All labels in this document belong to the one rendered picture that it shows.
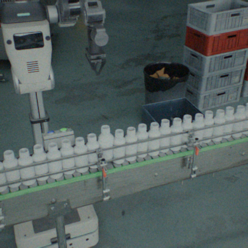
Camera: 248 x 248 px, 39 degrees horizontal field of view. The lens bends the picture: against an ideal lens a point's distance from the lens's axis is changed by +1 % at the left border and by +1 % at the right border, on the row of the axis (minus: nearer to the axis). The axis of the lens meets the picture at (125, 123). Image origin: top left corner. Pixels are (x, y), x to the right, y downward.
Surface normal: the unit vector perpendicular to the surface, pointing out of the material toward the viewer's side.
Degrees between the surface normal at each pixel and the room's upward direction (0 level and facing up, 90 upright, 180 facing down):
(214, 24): 90
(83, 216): 0
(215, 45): 90
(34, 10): 90
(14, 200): 90
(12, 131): 0
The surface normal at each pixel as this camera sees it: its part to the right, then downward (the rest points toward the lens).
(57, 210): 0.35, 0.50
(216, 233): 0.00, -0.85
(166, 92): -0.05, 0.58
